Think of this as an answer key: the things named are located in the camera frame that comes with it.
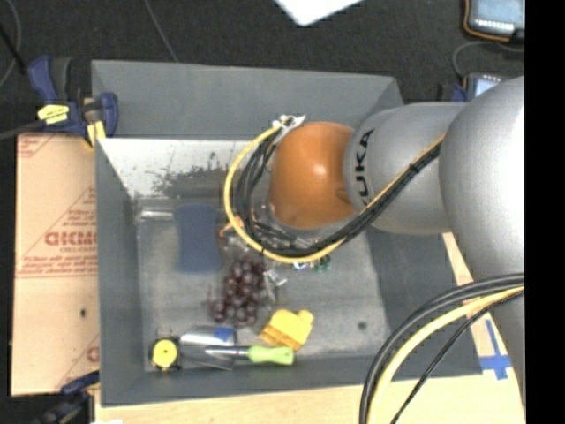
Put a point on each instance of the purple toy grape bunch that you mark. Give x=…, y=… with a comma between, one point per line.
x=240, y=292

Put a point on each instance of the blue sponge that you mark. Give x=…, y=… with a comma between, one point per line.
x=198, y=236

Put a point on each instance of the yellow and black tape measure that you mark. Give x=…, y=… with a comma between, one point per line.
x=164, y=353

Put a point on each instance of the yellow toy block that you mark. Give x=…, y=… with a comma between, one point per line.
x=289, y=327

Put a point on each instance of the clear plastic piece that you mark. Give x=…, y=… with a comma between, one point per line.
x=155, y=215

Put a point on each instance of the brown cardboard board red print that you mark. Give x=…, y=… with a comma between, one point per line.
x=53, y=219

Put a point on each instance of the grey metal bin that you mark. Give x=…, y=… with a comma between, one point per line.
x=335, y=307

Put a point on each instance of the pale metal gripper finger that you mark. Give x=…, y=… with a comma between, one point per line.
x=274, y=277

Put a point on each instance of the silver and blue packet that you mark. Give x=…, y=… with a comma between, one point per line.
x=205, y=336

